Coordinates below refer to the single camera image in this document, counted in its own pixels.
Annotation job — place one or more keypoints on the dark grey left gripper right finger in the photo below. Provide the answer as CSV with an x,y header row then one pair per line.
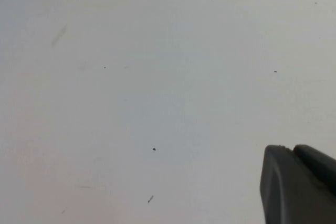
x,y
319,166

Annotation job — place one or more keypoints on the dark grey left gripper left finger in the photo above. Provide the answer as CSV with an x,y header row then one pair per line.
x,y
286,190

